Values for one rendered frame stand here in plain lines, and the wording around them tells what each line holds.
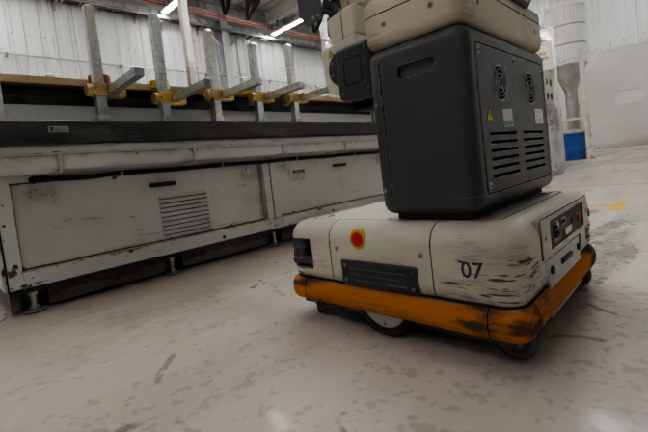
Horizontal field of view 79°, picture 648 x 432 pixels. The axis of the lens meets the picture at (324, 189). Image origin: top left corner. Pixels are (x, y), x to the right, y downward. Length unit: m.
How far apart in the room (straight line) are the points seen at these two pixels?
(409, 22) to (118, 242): 1.55
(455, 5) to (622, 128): 10.90
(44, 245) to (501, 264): 1.66
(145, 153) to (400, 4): 1.22
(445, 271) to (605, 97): 11.03
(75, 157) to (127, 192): 0.36
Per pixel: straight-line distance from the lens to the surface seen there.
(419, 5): 0.94
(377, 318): 1.03
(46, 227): 1.92
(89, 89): 1.75
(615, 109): 11.74
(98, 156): 1.74
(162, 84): 1.86
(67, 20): 9.73
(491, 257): 0.82
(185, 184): 2.10
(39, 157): 1.70
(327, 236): 1.06
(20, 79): 1.89
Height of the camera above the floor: 0.43
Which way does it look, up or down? 3 degrees down
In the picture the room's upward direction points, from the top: 7 degrees counter-clockwise
